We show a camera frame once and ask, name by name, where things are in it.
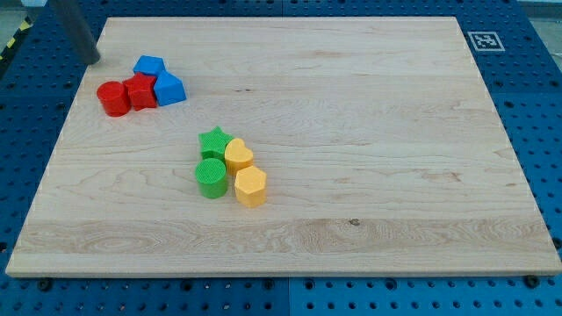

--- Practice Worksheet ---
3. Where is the blue cube block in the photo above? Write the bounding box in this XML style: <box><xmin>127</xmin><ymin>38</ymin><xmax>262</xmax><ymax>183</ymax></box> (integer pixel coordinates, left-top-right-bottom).
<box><xmin>133</xmin><ymin>55</ymin><xmax>166</xmax><ymax>76</ymax></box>

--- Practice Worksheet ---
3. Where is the yellow hexagon block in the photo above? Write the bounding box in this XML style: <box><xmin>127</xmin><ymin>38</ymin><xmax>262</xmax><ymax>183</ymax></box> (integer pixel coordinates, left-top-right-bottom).
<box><xmin>234</xmin><ymin>166</ymin><xmax>267</xmax><ymax>208</ymax></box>

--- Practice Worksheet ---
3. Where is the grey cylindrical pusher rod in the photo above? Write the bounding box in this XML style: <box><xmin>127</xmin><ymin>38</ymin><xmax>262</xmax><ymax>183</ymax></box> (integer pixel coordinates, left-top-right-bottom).
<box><xmin>48</xmin><ymin>0</ymin><xmax>100</xmax><ymax>65</ymax></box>

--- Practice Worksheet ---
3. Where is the red star block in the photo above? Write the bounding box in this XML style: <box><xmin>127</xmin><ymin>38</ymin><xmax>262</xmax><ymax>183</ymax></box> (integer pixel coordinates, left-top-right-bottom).
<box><xmin>123</xmin><ymin>72</ymin><xmax>157</xmax><ymax>111</ymax></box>

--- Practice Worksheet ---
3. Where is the light wooden board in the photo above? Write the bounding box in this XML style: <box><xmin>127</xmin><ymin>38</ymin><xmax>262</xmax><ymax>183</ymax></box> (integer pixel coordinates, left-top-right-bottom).
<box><xmin>6</xmin><ymin>17</ymin><xmax>561</xmax><ymax>278</ymax></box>

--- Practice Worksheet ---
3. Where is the green star block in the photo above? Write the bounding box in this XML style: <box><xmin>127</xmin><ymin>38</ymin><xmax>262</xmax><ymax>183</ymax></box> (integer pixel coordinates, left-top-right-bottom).
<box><xmin>198</xmin><ymin>126</ymin><xmax>234</xmax><ymax>161</ymax></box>

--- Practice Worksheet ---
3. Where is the red cylinder block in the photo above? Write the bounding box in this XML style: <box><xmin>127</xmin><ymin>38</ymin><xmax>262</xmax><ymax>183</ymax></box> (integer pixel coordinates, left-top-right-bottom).
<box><xmin>97</xmin><ymin>81</ymin><xmax>131</xmax><ymax>117</ymax></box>

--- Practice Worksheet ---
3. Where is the white fiducial marker tag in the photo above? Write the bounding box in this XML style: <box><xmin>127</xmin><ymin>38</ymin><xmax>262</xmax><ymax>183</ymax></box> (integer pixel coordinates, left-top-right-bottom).
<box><xmin>467</xmin><ymin>31</ymin><xmax>505</xmax><ymax>52</ymax></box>

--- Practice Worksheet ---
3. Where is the green cylinder block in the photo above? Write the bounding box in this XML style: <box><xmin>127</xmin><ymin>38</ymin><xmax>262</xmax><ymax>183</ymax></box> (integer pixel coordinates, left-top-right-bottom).
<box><xmin>195</xmin><ymin>158</ymin><xmax>228</xmax><ymax>199</ymax></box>

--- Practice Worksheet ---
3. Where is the blue pentagon block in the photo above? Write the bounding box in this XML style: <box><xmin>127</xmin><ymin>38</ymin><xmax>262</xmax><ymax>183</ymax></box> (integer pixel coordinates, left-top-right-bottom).
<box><xmin>154</xmin><ymin>70</ymin><xmax>187</xmax><ymax>106</ymax></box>

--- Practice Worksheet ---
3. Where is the yellow heart block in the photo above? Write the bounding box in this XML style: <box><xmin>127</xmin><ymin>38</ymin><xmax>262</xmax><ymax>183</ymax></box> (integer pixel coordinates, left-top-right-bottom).
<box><xmin>224</xmin><ymin>138</ymin><xmax>254</xmax><ymax>176</ymax></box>

